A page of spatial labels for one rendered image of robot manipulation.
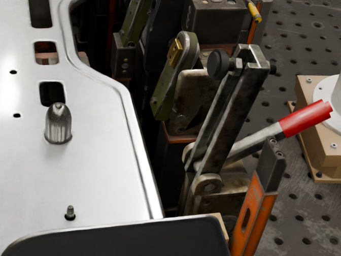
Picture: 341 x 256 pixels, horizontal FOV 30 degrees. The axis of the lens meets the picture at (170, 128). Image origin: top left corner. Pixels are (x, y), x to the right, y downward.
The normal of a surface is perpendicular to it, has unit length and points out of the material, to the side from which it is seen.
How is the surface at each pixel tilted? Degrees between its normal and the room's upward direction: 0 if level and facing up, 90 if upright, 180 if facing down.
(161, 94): 78
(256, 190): 90
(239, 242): 90
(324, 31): 0
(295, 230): 0
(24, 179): 0
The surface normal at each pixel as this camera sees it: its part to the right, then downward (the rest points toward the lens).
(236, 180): 0.14, -0.71
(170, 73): -0.92, -0.09
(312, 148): -0.99, -0.03
